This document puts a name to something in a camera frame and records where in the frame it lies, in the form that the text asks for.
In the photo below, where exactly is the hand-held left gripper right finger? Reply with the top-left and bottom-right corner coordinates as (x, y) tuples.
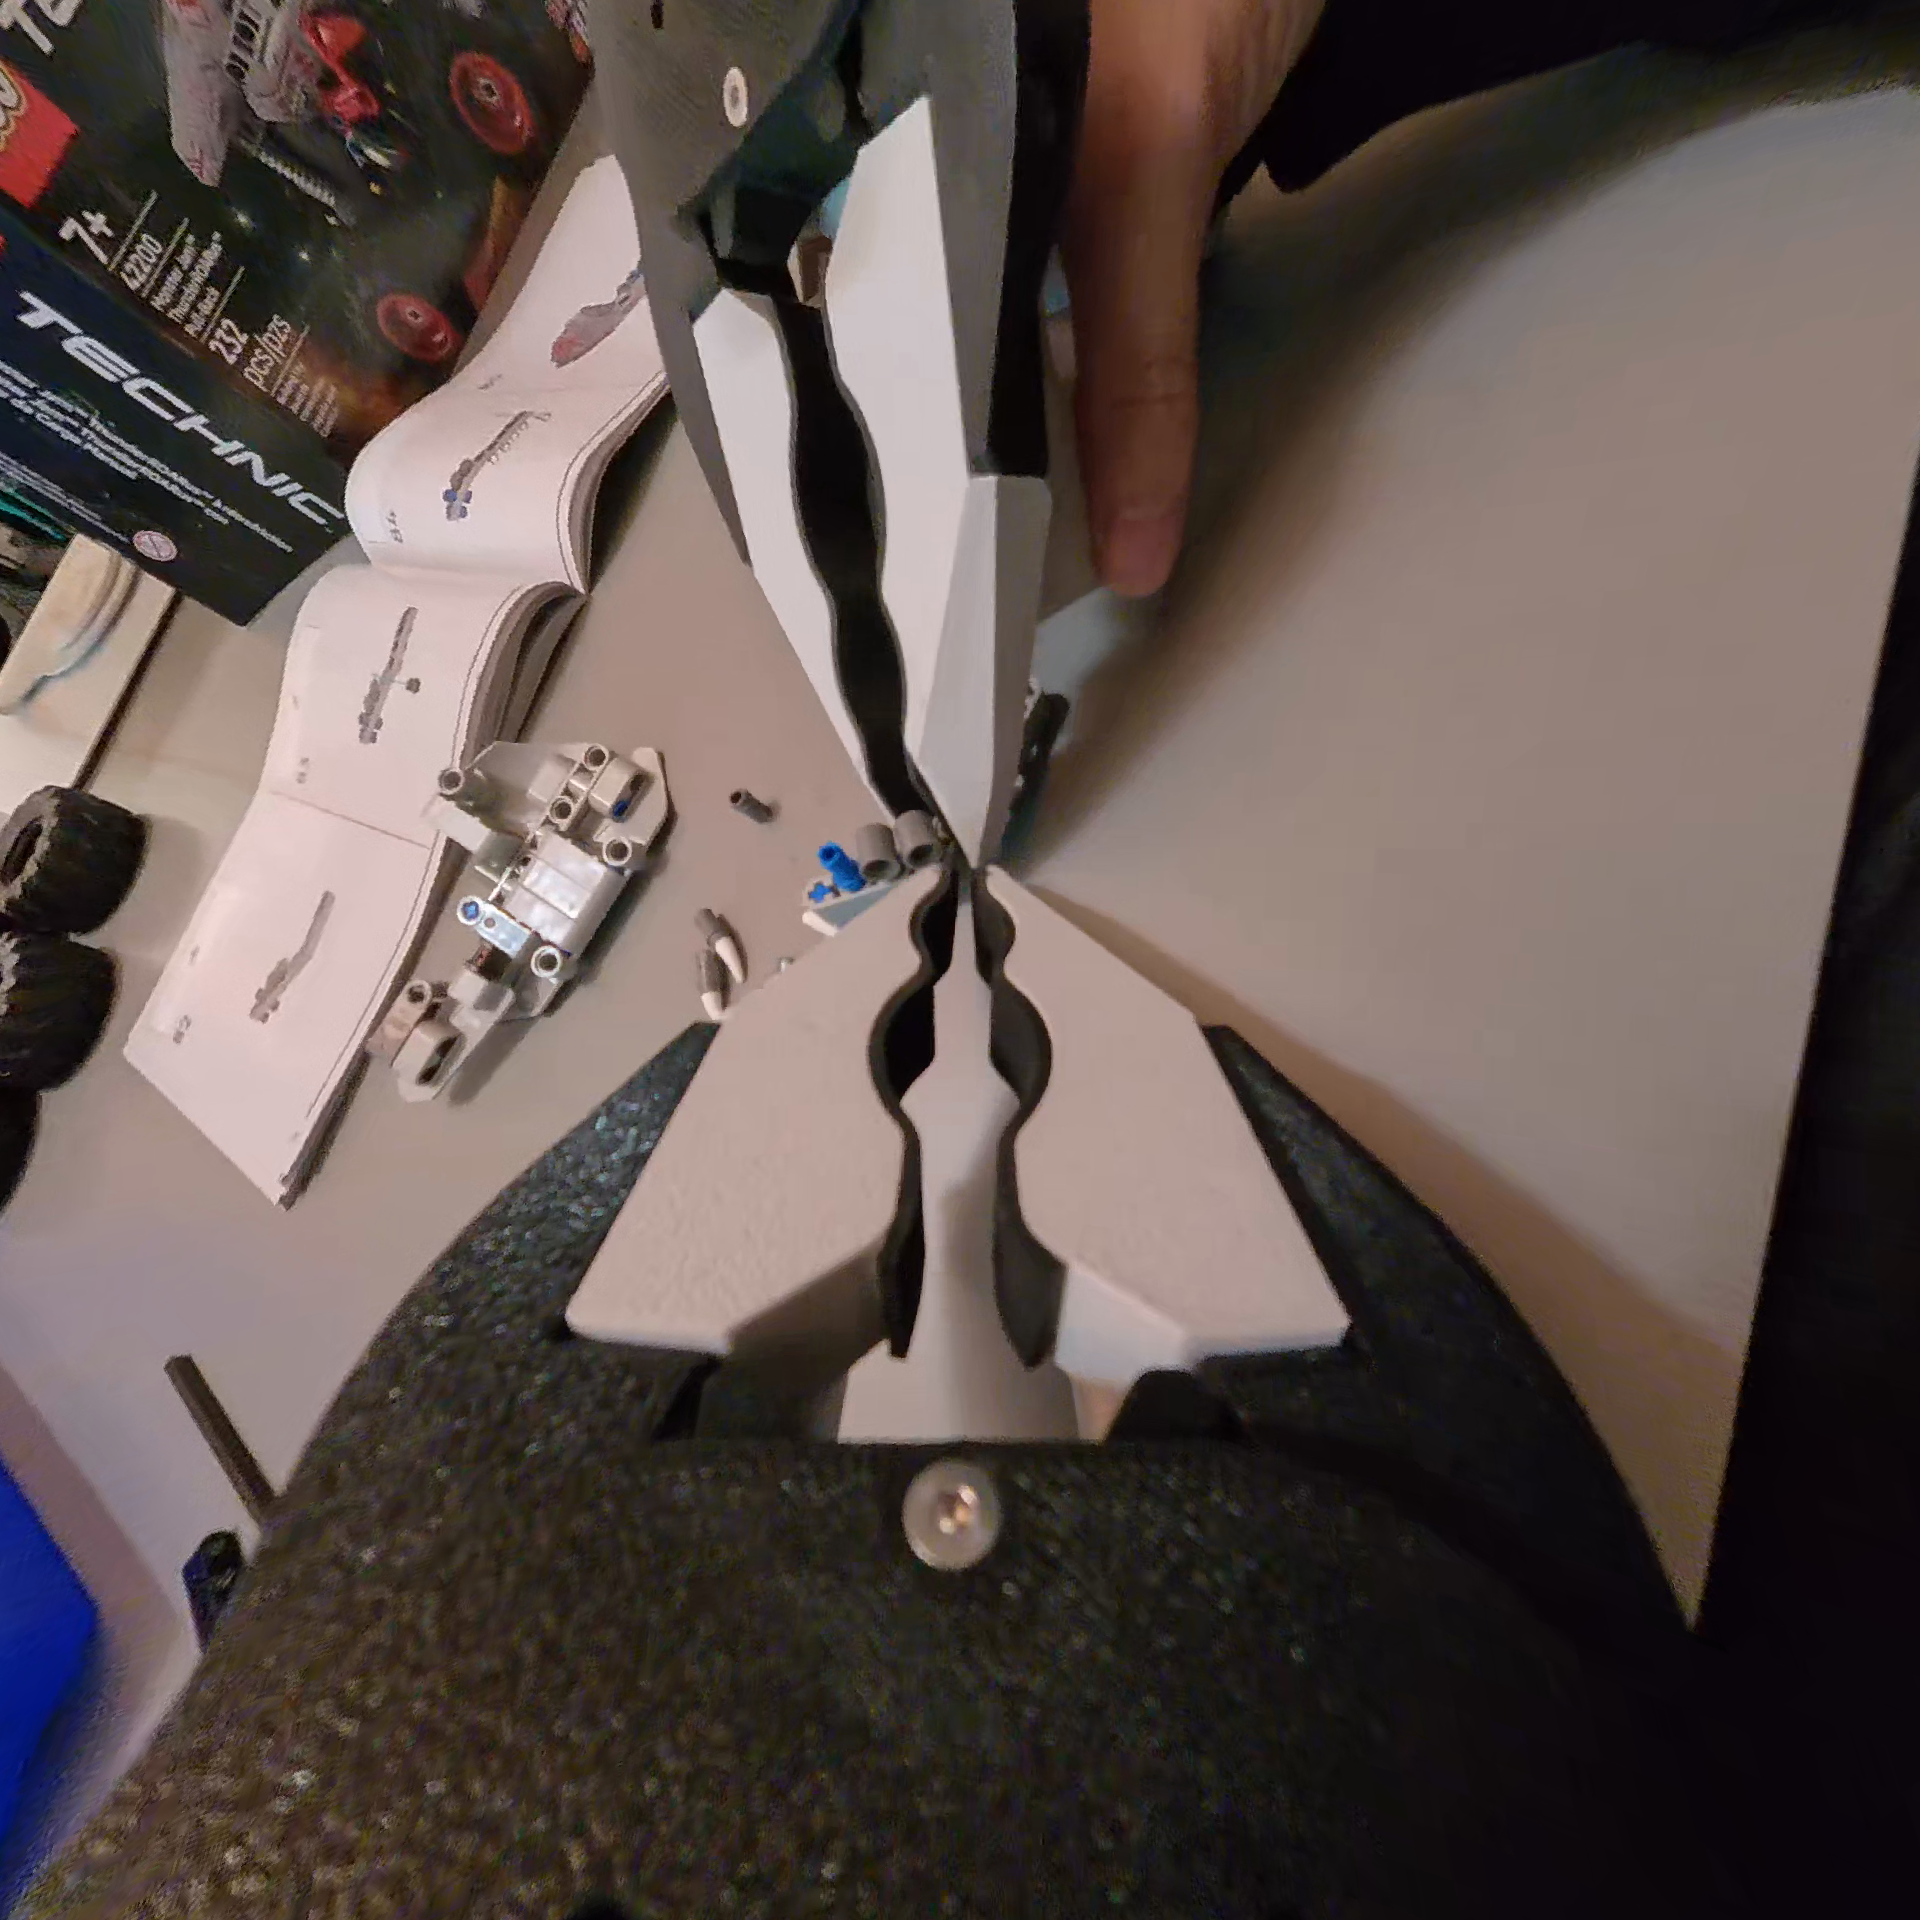
(972, 865), (1355, 1392)

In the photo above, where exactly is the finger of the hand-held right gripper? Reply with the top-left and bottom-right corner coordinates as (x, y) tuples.
(695, 281), (943, 835)
(822, 94), (1055, 873)

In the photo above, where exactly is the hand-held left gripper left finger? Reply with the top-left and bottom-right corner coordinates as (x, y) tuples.
(565, 865), (958, 1363)

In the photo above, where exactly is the person's right hand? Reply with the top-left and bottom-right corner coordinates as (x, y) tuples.
(1050, 0), (1354, 600)

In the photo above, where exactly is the black beam brick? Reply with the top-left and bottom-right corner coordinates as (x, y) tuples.
(996, 686), (1077, 863)

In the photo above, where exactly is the small blue and grey brick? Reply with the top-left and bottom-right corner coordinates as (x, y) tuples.
(801, 843), (902, 942)

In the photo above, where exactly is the grey toy brick assembly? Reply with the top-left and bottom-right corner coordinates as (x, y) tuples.
(369, 737), (677, 1105)

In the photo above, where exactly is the toy brick set box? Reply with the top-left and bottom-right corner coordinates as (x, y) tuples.
(0, 0), (602, 627)

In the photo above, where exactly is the open instruction booklet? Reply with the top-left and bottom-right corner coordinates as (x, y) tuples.
(123, 151), (677, 1212)

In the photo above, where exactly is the black axle rod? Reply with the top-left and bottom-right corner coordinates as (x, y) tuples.
(163, 1352), (282, 1520)

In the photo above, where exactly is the small dark blue brick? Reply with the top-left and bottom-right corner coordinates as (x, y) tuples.
(180, 1527), (246, 1647)

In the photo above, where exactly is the white container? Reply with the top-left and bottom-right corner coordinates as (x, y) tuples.
(0, 533), (175, 771)

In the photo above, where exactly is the blue container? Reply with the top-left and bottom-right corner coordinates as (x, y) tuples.
(0, 1459), (103, 1829)

